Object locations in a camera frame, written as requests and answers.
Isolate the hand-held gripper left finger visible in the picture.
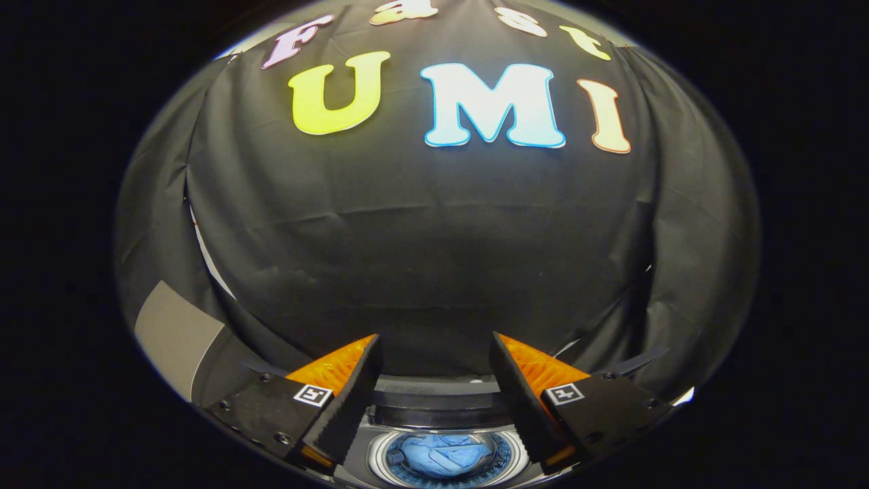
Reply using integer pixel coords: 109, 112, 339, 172
204, 334, 382, 469

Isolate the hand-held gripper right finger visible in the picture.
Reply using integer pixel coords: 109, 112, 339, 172
490, 331, 673, 475

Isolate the grey washing machine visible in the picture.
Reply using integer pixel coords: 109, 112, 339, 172
333, 374, 564, 489

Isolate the light blue polo shirt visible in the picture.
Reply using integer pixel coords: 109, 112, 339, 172
388, 435, 500, 478

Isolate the black backdrop cloth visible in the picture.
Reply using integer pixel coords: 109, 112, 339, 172
114, 0, 761, 401

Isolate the grey cabinet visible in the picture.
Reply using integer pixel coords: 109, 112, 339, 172
134, 280, 313, 408

